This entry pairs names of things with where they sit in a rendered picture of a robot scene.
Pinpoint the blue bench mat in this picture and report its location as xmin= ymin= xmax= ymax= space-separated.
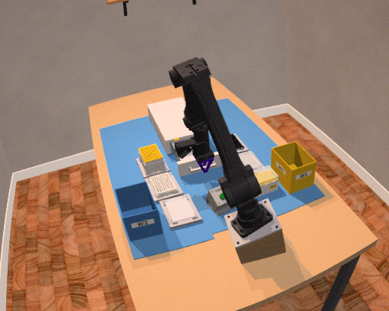
xmin=100 ymin=98 xmax=325 ymax=260

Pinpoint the dark blue open-top bin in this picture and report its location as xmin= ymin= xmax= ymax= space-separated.
xmin=114 ymin=182 xmax=164 ymax=241

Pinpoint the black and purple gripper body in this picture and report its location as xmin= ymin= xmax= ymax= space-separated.
xmin=192 ymin=139 xmax=214 ymax=162

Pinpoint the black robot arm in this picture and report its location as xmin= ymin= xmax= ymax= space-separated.
xmin=169 ymin=57 xmax=273 ymax=238

